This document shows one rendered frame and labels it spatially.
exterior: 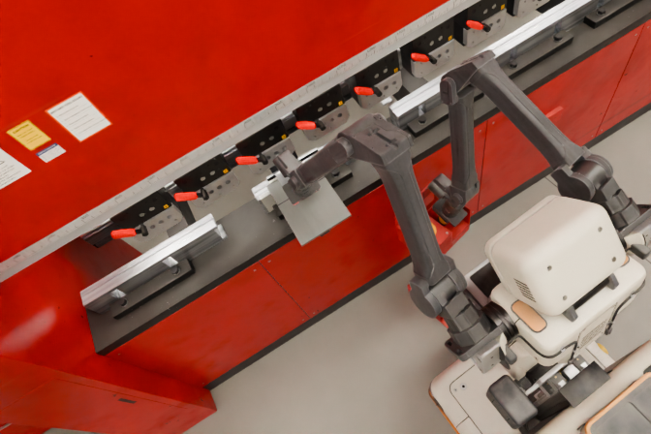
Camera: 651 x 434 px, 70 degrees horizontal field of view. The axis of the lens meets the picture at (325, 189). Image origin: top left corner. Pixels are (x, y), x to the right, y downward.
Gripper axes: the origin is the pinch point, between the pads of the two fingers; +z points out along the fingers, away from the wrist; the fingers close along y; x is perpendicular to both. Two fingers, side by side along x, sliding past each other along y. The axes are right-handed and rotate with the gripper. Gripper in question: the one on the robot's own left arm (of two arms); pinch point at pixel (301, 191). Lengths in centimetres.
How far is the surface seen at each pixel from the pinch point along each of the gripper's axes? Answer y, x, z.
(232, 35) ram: -3, -33, -47
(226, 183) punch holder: 18.7, -13.0, -8.0
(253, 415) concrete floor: 70, 67, 80
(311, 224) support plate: 3.2, 11.0, -4.0
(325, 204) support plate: -3.7, 8.0, -2.6
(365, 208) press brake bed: -17.9, 15.4, 22.2
